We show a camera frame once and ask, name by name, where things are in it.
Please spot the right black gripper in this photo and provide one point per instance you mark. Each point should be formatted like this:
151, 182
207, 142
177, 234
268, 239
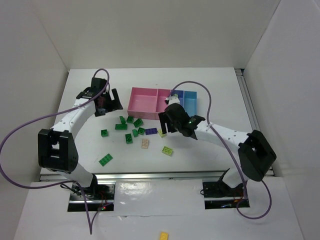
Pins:
164, 118

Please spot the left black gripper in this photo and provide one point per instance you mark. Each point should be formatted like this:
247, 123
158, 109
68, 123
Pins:
107, 105

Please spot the pale yellow lego brick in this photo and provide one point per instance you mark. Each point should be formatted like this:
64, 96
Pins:
161, 134

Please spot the purple lego brick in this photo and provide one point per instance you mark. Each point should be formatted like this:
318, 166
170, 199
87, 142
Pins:
151, 131

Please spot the lime lego brick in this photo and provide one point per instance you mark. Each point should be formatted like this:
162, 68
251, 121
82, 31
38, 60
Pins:
167, 151

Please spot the beige lego brick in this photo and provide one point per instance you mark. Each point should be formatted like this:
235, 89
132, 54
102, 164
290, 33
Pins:
144, 143

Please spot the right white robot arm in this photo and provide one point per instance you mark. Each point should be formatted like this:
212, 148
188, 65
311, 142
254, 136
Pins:
251, 153

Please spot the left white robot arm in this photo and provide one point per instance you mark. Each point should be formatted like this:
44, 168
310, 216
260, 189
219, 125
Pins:
57, 151

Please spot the green lego brick far left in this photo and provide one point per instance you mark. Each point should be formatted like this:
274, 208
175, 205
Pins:
104, 133

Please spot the green lego brick centre right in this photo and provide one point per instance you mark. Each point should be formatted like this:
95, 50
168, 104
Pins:
141, 131

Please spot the small pink container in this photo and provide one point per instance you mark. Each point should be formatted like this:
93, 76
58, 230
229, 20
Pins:
162, 94

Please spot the green lego brick upper right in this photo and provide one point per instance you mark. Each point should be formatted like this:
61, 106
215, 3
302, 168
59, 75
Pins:
138, 123

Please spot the large pink container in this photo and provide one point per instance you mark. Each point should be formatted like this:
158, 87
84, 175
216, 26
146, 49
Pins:
143, 103

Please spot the purple blue container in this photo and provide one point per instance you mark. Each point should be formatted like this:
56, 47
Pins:
179, 94

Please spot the small green lego brick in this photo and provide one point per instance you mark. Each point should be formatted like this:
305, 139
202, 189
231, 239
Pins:
135, 133

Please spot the green lego brick lower centre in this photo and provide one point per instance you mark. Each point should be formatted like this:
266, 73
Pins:
128, 138

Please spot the green lego brick bottom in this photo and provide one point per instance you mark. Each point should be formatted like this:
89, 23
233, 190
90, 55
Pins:
105, 160

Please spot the yellow lego brick foreground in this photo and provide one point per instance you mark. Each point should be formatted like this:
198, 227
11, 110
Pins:
164, 236

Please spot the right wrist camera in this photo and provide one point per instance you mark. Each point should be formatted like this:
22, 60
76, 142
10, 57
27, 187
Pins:
172, 99

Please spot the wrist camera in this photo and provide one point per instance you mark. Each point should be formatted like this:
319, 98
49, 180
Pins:
85, 95
172, 99

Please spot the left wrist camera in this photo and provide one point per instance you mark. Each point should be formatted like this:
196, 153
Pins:
85, 95

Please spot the aluminium rail front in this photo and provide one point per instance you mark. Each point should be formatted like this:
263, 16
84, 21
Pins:
158, 175

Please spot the aluminium rail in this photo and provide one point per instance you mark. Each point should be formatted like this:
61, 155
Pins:
158, 175
247, 99

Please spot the aluminium rail right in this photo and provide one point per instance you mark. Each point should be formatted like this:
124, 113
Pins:
247, 99

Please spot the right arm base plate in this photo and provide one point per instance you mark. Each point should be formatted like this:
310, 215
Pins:
218, 195

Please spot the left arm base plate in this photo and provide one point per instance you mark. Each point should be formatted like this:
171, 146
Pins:
102, 200

